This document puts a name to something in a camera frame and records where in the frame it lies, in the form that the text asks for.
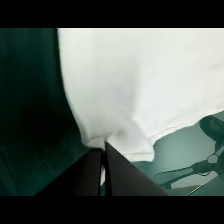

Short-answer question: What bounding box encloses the white T-shirt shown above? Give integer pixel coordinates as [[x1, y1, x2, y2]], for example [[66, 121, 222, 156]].
[[57, 27, 224, 188]]

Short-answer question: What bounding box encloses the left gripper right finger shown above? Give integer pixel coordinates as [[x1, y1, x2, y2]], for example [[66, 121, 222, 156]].
[[104, 141, 170, 197]]

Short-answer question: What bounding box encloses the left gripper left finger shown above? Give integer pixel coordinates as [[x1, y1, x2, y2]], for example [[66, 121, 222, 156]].
[[34, 148, 103, 197]]

